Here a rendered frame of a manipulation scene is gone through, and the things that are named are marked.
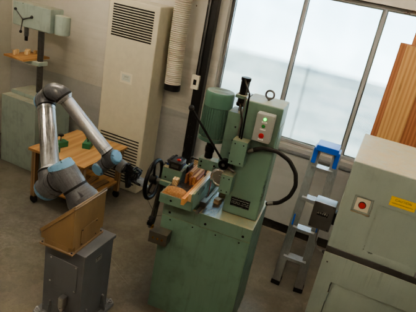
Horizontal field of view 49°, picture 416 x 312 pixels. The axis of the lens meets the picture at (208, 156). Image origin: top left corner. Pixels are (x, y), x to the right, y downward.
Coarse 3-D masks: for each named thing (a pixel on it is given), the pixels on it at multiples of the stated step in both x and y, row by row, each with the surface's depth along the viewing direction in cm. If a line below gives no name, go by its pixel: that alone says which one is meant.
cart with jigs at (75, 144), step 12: (72, 132) 428; (36, 144) 389; (60, 144) 389; (72, 144) 403; (84, 144) 397; (120, 144) 422; (36, 156) 384; (60, 156) 376; (72, 156) 380; (84, 156) 384; (96, 156) 388; (36, 168) 389; (84, 168) 365; (36, 180) 394; (96, 180) 423; (108, 180) 428; (120, 180) 432
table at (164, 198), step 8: (168, 184) 288; (184, 184) 282; (192, 184) 284; (160, 192) 268; (160, 200) 268; (168, 200) 267; (176, 200) 265; (200, 200) 277; (184, 208) 265; (192, 208) 264
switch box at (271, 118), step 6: (258, 114) 248; (264, 114) 248; (270, 114) 250; (258, 120) 249; (270, 120) 247; (258, 126) 250; (270, 126) 248; (258, 132) 251; (264, 132) 250; (270, 132) 249; (252, 138) 254; (264, 138) 251; (270, 138) 252
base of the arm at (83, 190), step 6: (78, 186) 256; (84, 186) 258; (90, 186) 262; (66, 192) 256; (72, 192) 256; (78, 192) 256; (84, 192) 256; (90, 192) 258; (96, 192) 262; (66, 198) 258; (72, 198) 255; (78, 198) 255; (84, 198) 255; (72, 204) 255; (78, 204) 254
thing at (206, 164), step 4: (200, 160) 283; (204, 160) 282; (208, 160) 282; (212, 160) 282; (216, 160) 283; (200, 164) 284; (204, 164) 283; (208, 164) 282; (212, 164) 281; (216, 164) 281; (204, 168) 284; (208, 168) 283
